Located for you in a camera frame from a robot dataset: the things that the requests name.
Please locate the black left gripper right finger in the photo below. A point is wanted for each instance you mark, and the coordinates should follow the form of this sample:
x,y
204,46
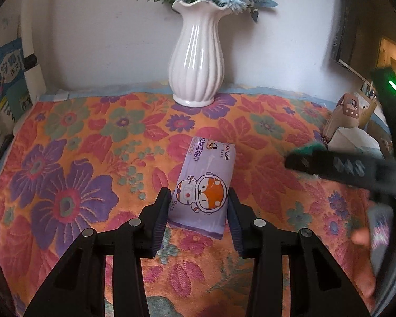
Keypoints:
x,y
318,284

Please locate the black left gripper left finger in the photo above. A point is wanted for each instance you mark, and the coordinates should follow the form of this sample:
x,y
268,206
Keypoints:
x,y
76,284

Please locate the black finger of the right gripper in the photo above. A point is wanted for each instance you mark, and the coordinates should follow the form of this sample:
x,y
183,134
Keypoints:
x,y
317,162

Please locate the green soft cloth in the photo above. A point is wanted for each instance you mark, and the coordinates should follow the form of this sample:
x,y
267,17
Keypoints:
x,y
309,148

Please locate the purple wet wipes pack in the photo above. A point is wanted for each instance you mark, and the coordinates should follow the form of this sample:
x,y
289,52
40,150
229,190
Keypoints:
x,y
199,200

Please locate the person's right hand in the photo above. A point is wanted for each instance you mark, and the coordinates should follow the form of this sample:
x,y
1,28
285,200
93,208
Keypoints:
x,y
363,276

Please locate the blue white tissue pack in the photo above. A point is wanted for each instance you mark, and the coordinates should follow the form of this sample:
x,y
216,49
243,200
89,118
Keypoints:
x,y
354,140

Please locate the small beige handbag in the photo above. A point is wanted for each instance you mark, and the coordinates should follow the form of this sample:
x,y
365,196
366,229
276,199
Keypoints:
x,y
345,114

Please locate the brown pen holder box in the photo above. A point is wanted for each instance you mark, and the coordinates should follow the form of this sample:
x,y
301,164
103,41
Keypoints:
x,y
367,99

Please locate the floral orange table cloth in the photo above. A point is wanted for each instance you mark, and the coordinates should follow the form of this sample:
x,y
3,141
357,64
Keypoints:
x,y
97,161

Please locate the white ribbed ceramic vase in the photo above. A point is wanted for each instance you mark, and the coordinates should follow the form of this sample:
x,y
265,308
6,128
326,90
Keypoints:
x,y
196,67

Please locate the blue children's book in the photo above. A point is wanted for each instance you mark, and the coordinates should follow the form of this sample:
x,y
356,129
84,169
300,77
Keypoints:
x,y
14,96

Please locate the black wall television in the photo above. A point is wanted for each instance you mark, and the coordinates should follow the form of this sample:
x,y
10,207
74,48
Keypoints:
x,y
366,37

